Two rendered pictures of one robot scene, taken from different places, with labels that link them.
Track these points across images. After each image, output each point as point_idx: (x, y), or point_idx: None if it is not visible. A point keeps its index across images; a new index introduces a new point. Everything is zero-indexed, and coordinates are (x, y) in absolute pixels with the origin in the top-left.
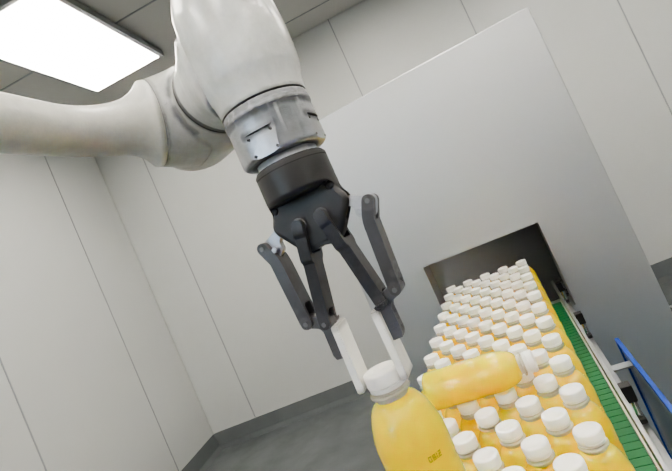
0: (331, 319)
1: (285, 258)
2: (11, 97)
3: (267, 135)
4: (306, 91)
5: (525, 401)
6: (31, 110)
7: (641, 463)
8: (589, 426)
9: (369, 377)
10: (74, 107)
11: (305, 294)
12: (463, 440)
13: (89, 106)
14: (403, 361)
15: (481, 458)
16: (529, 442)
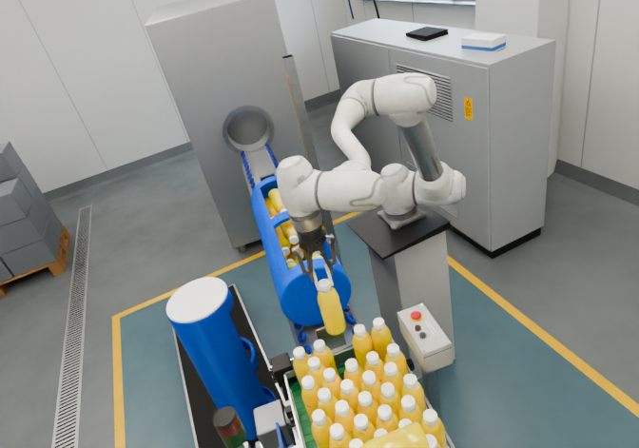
0: None
1: (329, 243)
2: (344, 147)
3: None
4: (289, 215)
5: (356, 444)
6: (345, 153)
7: None
8: (317, 417)
9: (324, 279)
10: (352, 156)
11: (331, 255)
12: (382, 407)
13: (353, 158)
14: (315, 283)
15: (365, 394)
16: (343, 405)
